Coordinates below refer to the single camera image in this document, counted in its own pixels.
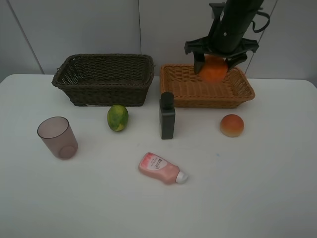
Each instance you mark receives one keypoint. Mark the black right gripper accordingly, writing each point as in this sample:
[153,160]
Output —
[225,39]

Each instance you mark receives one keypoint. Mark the orange tangerine fruit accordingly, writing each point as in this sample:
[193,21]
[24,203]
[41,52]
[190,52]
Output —
[214,69]

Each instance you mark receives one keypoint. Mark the red yellow peach fruit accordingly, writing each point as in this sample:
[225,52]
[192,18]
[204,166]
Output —
[232,125]

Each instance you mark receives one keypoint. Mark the black rectangular bottle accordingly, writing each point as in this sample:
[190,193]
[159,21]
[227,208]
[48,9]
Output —
[167,115]

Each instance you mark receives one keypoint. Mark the pink lotion bottle white cap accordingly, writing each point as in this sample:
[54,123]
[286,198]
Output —
[158,168]

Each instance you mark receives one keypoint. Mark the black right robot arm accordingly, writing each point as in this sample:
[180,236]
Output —
[243,8]

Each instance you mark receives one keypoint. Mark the light brown wicker basket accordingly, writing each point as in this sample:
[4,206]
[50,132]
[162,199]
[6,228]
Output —
[190,91]

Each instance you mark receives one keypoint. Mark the green yellow mango fruit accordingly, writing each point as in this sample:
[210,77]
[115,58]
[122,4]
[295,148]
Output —
[117,118]

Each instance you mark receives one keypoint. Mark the dark brown wicker basket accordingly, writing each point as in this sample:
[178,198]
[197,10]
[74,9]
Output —
[105,79]

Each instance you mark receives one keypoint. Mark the translucent purple plastic cup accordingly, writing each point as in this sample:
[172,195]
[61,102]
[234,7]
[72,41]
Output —
[58,136]

